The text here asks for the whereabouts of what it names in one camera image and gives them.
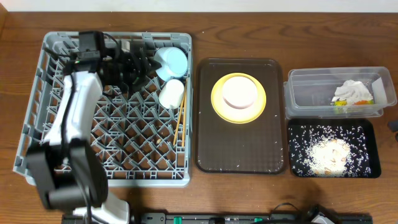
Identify grey plastic dishwasher rack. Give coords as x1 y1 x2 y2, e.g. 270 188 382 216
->
13 32 192 187

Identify white napkin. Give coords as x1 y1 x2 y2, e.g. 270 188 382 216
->
332 80 374 103

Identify light blue bowl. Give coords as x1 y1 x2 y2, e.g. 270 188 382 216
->
154 47 188 82

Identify pink small plate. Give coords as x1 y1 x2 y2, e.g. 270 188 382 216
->
222 76 257 109

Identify rice and food scraps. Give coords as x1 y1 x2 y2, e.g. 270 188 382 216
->
288 124 372 177

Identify yellow plate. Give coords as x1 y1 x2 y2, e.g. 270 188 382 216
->
210 73 267 124

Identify wooden chopstick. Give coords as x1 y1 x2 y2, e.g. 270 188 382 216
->
182 91 187 147
173 89 187 146

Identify clear plastic waste bin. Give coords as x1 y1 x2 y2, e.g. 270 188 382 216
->
284 67 397 119

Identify white cup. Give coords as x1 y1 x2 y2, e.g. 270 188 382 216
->
159 79 185 110

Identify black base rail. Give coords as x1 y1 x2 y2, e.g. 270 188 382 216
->
62 203 374 224

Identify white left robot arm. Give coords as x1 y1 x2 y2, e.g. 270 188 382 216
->
25 47 161 223

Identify dark brown serving tray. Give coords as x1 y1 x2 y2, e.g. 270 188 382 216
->
194 58 285 175

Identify black food waste tray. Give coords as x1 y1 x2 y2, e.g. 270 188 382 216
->
287 119 381 179

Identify green orange snack wrapper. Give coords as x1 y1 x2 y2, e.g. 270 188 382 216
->
331 100 374 106

